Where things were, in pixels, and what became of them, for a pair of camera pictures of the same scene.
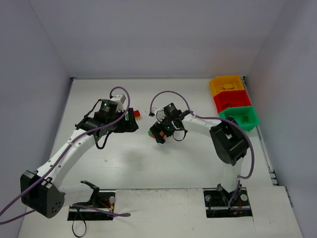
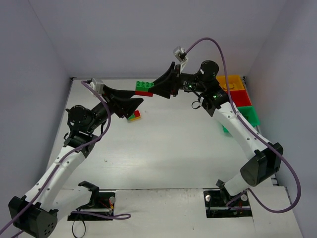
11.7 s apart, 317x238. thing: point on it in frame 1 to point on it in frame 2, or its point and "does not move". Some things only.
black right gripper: [160, 132] to [175, 81]
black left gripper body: [130, 121] to [112, 103]
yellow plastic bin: [219, 84] does not move
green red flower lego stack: [162, 134] to [142, 88]
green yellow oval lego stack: [228, 87] does not move
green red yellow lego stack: [136, 115] does not move
